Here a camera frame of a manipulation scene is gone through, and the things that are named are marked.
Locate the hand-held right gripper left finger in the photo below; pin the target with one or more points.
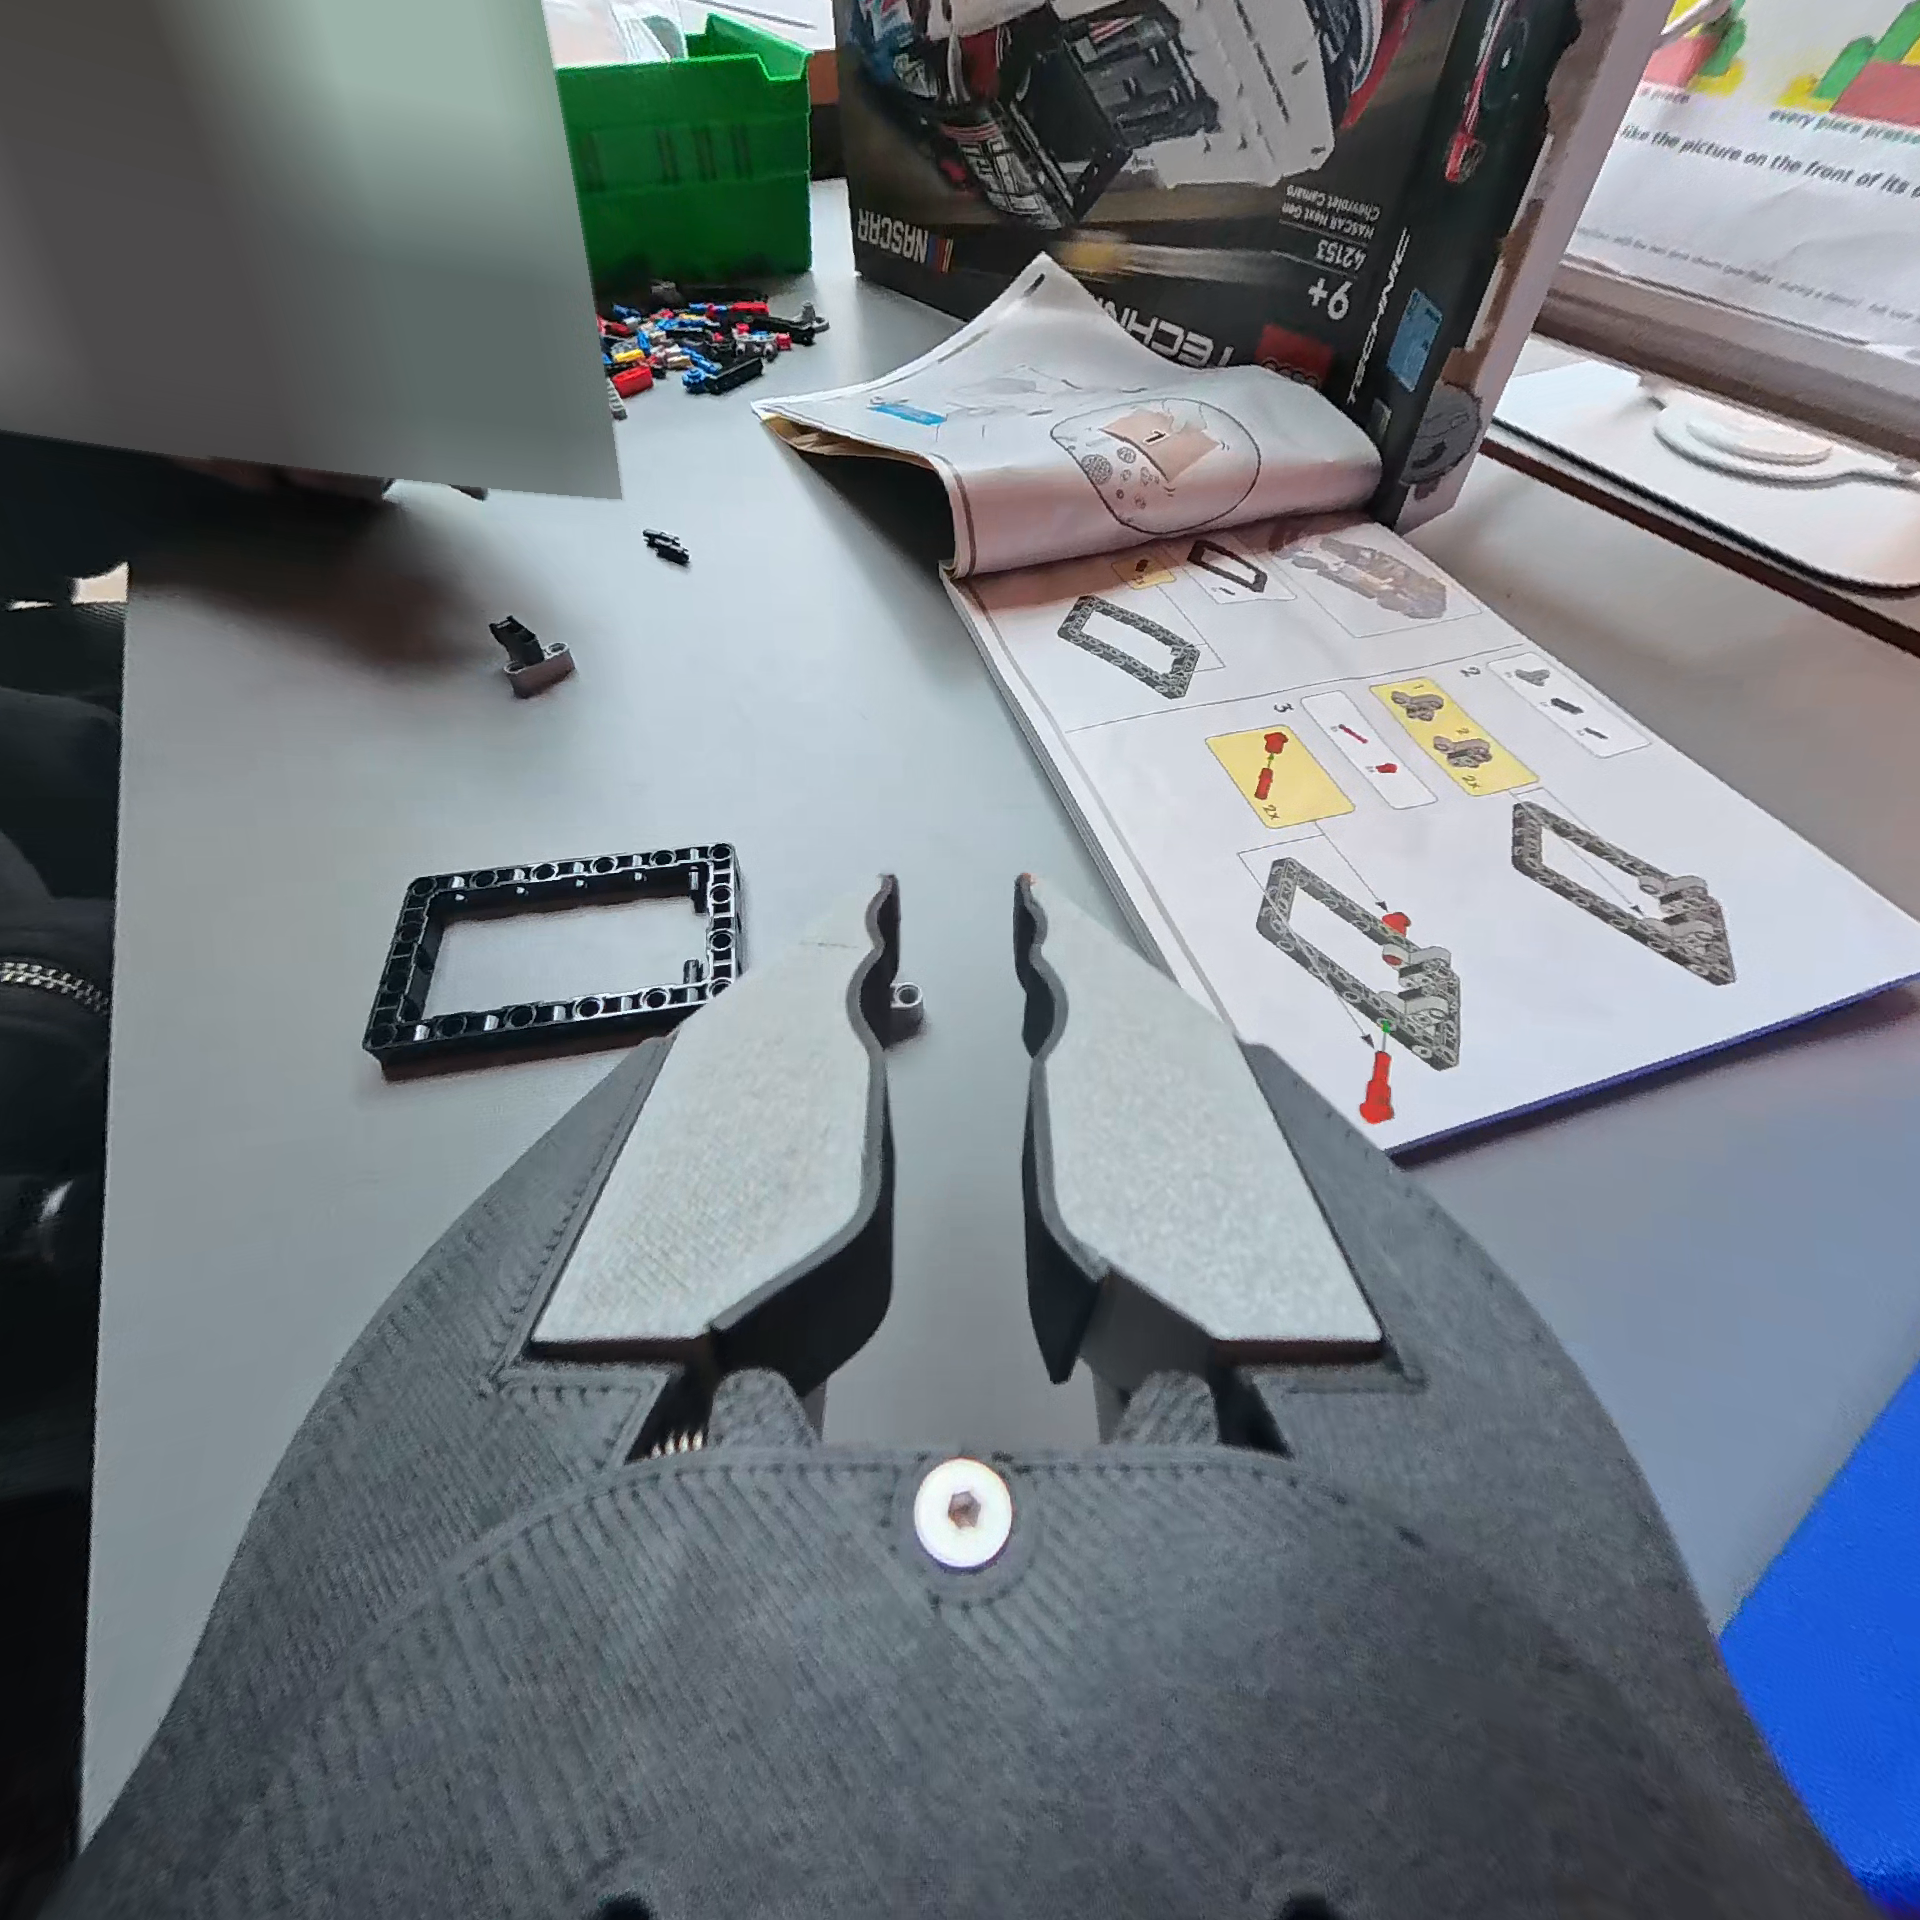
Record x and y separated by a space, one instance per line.
734 1184

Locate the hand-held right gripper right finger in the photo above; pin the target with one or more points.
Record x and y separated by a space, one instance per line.
1185 1184

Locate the grey T-shaped lego beam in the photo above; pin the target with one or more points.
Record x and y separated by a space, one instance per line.
542 674
905 1026

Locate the black lego pin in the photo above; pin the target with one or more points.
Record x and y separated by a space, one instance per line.
669 547

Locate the pile of mixed lego pieces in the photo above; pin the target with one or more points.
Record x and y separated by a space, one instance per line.
691 341

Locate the person's left forearm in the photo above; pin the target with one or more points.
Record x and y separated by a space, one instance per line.
60 510

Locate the lego instruction booklet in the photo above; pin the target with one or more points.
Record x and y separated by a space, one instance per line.
1725 838

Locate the black lego set box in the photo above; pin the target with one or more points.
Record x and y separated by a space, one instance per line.
1049 253

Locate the person's black zipped jacket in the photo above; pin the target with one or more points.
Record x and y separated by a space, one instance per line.
54 1049

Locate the blue plastic bin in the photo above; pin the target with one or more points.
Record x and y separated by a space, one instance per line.
1846 1650

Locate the green plastic bin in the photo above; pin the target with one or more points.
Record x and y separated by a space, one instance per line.
675 164

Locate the printed instruction sheet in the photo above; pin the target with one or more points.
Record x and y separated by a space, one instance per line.
1769 225

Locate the clear plastic bag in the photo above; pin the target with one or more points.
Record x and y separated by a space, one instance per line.
629 27

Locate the black rectangular lego frame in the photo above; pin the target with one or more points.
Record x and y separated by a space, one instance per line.
525 1024

